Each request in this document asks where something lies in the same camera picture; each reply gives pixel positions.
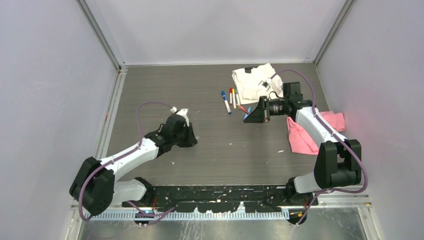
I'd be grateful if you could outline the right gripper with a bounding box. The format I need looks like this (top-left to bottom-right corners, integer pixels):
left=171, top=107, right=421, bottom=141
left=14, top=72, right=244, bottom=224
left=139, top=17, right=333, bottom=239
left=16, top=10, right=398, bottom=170
left=244, top=95, right=289, bottom=124

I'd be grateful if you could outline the orange brown gel pen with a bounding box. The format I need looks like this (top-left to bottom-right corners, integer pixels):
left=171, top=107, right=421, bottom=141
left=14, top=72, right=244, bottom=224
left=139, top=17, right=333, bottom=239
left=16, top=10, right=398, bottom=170
left=236, top=105, right=250, bottom=115

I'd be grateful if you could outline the white pen yellow end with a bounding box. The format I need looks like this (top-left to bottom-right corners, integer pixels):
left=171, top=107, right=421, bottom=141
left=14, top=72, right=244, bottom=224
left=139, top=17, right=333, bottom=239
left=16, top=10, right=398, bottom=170
left=231, top=93, right=237, bottom=109

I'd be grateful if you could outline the white red marker pen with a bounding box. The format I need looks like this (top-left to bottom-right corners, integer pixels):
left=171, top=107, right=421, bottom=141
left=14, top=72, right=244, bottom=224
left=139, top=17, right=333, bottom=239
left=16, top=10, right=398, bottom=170
left=229, top=93, right=233, bottom=106

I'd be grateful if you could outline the white blue marker pen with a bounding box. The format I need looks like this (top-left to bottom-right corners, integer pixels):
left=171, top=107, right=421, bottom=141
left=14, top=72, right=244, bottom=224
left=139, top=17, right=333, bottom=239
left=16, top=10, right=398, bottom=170
left=223, top=97, right=232, bottom=115

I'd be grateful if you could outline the blue pen cap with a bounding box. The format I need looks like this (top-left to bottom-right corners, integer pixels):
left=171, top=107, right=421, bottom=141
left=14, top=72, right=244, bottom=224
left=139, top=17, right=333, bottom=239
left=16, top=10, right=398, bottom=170
left=221, top=91, right=227, bottom=100

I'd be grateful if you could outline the light blue highlighter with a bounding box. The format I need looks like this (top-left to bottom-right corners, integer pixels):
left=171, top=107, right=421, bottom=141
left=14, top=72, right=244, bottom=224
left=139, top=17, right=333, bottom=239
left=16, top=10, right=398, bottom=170
left=243, top=107, right=252, bottom=119

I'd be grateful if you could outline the white acrylic marker grey tip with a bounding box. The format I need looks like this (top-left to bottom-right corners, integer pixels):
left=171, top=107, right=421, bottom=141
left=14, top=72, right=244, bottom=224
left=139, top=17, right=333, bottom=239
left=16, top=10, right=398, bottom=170
left=235, top=93, right=240, bottom=106

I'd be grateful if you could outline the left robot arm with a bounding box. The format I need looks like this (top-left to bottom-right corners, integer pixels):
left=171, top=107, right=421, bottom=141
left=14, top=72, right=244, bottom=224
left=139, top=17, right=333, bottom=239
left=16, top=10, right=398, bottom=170
left=69, top=108, right=198, bottom=221

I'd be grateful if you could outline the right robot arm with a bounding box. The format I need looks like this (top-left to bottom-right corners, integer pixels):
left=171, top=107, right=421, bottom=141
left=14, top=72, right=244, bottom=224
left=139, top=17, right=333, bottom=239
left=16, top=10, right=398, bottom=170
left=243, top=82, right=362, bottom=205

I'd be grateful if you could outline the white folded cloth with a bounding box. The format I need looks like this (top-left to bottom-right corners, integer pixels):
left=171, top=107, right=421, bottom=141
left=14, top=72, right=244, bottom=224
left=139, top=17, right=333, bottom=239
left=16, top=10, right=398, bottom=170
left=231, top=63, right=283, bottom=105

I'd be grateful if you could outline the pink cloth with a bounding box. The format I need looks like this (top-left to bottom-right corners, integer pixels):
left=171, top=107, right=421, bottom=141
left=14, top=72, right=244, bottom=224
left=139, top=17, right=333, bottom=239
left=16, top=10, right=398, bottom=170
left=286, top=111, right=346, bottom=155

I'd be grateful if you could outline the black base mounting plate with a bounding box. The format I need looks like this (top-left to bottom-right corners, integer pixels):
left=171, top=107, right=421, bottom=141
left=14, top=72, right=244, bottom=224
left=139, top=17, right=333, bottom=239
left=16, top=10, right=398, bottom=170
left=133, top=185, right=313, bottom=213

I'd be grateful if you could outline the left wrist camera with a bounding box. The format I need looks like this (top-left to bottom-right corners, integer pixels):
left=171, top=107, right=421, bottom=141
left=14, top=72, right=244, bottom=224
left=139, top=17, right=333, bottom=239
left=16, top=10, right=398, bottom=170
left=170, top=106, right=190, bottom=127

